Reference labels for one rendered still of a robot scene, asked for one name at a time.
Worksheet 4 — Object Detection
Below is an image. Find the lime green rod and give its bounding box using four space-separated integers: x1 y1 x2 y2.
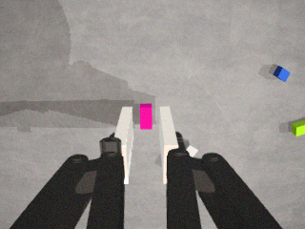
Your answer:
292 120 305 136

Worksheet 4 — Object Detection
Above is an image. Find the small blue cube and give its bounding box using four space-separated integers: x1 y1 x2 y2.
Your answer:
274 66 290 82

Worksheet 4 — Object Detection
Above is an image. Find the magenta rectangular block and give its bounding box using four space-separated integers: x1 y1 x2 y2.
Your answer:
140 104 152 129

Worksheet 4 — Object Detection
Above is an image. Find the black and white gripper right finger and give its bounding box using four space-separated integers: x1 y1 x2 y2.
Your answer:
159 107 282 229

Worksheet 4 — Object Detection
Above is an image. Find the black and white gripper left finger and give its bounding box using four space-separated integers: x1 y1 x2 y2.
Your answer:
10 107 133 229

